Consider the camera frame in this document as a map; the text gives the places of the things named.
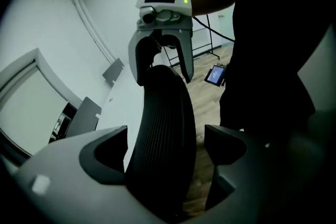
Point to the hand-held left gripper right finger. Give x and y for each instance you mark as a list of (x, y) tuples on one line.
[(249, 165)]

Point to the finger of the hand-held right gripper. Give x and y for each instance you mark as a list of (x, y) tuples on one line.
[(140, 55), (186, 55)]

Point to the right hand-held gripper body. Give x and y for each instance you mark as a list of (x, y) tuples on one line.
[(168, 5)]

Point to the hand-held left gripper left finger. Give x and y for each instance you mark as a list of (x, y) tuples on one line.
[(65, 178)]

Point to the black mesh office chair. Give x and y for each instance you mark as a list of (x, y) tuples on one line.
[(162, 126)]

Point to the person's right forearm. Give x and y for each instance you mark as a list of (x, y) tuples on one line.
[(207, 0)]

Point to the whiteboard on black stand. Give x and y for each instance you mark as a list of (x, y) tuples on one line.
[(202, 39)]

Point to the grey desk divider panel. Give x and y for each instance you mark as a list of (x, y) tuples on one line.
[(84, 118), (113, 72)]

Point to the small black display screen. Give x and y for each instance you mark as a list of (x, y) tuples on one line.
[(215, 75)]

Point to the window with white blinds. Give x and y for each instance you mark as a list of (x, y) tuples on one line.
[(26, 112)]

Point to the person's dark clothed torso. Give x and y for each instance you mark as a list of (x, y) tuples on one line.
[(262, 34)]

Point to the white wall pipes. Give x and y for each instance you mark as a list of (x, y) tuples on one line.
[(97, 34)]

